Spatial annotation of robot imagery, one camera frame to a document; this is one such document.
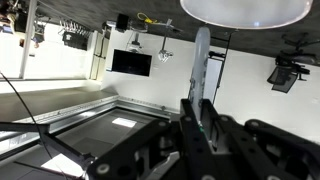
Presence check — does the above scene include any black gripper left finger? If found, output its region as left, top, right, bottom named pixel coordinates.
left=86, top=120, right=181, bottom=180

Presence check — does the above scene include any black mesh office chair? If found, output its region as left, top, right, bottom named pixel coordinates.
left=267, top=32, right=320, bottom=93

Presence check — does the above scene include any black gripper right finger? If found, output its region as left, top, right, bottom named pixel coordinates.
left=202, top=99, right=320, bottom=180

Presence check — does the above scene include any white ceramic mug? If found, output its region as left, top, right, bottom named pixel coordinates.
left=180, top=0, right=314, bottom=30

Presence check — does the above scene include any black wall monitor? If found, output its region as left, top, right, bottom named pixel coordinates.
left=112, top=49, right=152, bottom=76

